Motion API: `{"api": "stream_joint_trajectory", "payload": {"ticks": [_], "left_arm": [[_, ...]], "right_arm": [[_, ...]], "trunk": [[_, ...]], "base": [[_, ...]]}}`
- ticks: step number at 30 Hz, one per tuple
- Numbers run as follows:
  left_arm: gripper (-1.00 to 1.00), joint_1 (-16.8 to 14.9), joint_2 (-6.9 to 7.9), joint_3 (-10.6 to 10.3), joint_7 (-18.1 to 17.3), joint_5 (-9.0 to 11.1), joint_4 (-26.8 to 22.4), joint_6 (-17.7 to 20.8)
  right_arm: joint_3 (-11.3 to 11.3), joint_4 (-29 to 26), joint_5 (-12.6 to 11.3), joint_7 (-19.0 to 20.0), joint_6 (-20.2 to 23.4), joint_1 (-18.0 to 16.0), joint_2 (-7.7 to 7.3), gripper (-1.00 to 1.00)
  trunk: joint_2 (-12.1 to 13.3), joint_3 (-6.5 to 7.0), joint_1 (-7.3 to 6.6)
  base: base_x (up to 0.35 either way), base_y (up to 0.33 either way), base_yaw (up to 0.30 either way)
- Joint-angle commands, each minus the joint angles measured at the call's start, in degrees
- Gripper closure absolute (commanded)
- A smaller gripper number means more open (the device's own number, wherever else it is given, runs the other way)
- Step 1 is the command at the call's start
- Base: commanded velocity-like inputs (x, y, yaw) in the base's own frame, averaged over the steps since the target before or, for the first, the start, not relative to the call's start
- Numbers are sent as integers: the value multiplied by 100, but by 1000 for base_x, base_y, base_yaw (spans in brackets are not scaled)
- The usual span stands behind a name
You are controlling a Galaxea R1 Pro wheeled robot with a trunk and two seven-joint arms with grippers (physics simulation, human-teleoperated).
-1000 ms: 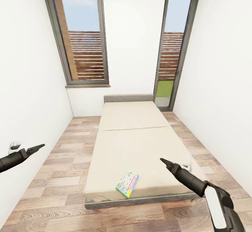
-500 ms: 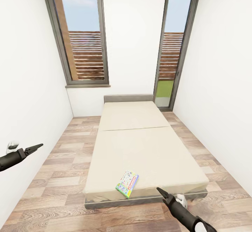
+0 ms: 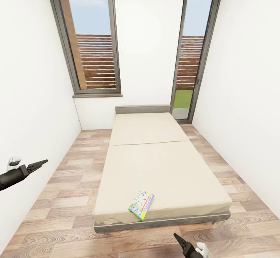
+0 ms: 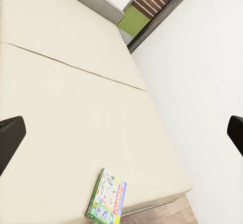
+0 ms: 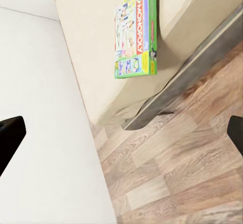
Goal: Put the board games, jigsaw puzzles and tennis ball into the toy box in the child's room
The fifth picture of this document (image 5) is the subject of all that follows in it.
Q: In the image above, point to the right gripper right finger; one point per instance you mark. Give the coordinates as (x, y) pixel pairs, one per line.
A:
(235, 132)

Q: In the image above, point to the bed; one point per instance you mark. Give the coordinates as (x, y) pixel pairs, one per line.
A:
(192, 36)

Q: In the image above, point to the board game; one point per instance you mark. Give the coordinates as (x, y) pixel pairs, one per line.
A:
(135, 40)

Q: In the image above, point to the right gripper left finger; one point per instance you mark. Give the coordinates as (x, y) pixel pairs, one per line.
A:
(12, 133)

